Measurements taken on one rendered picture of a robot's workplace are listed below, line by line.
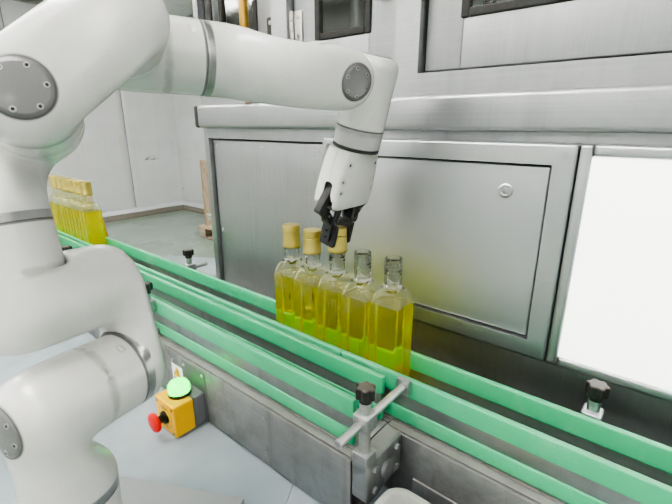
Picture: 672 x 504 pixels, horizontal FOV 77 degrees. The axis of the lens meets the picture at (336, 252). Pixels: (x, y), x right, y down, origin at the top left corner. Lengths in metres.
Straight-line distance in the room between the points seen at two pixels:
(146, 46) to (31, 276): 0.24
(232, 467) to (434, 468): 0.37
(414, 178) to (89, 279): 0.53
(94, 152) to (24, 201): 6.23
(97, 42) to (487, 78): 0.54
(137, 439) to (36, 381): 0.50
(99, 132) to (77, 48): 6.30
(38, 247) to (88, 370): 0.14
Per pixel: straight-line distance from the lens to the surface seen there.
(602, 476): 0.65
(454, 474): 0.72
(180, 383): 0.93
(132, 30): 0.46
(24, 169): 0.53
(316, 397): 0.70
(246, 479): 0.85
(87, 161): 6.69
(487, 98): 0.73
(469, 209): 0.74
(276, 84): 0.53
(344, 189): 0.67
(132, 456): 0.96
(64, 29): 0.46
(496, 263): 0.75
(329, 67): 0.54
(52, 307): 0.50
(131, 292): 0.54
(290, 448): 0.78
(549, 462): 0.67
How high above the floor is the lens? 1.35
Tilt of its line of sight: 17 degrees down
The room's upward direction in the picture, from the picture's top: straight up
